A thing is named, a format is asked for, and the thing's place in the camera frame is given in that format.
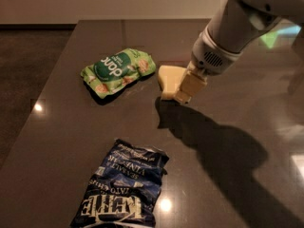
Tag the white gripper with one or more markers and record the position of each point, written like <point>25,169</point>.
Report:
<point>209,55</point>

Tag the blue Kettle chip bag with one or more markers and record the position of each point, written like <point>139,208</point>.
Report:
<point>123,191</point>

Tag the green snack bag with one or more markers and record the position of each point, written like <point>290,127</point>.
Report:
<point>113,73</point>

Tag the yellow sponge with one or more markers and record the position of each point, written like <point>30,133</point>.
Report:
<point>169,78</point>

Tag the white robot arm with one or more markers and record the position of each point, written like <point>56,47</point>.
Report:
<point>230,31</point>

